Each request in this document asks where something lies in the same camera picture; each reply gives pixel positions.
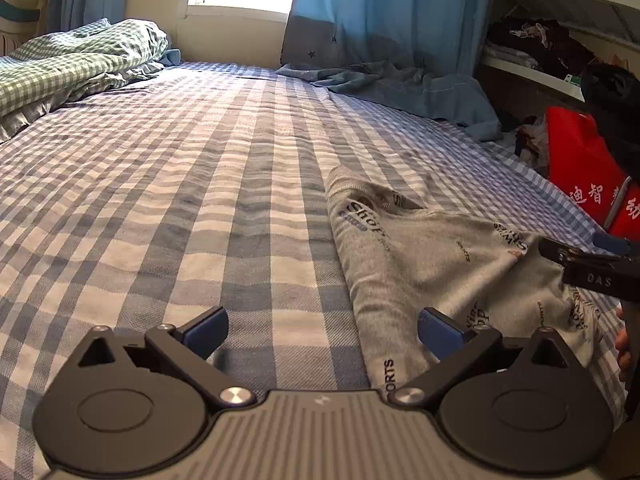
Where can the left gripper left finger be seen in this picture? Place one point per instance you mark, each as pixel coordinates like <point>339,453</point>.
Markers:
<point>126,406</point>

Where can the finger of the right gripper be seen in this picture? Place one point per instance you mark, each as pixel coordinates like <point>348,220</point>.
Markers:
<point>567,256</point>
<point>617,245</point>

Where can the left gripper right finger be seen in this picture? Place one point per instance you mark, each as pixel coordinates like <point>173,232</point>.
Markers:
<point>516,405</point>

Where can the grey printed pants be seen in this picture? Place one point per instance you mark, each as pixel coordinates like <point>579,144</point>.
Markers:
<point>399,258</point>

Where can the person's right hand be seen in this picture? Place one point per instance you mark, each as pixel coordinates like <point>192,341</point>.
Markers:
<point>625,360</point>

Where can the red bag with characters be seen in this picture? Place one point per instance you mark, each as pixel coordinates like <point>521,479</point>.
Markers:
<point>581,167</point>

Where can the black hanging garment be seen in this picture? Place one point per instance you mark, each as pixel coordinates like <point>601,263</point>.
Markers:
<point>611,95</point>

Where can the clothes pile on shelf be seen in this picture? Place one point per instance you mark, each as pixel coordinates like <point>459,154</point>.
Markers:
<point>546,41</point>

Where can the blue checkered bed sheet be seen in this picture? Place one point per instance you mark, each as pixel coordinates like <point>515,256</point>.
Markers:
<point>204,187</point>

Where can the white shelf unit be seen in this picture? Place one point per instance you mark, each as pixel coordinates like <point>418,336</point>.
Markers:
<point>608,28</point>

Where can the blue star curtain right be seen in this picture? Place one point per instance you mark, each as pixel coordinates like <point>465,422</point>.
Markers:
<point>418,56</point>

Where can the green checkered blanket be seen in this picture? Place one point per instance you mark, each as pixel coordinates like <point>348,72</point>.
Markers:
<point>54,69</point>

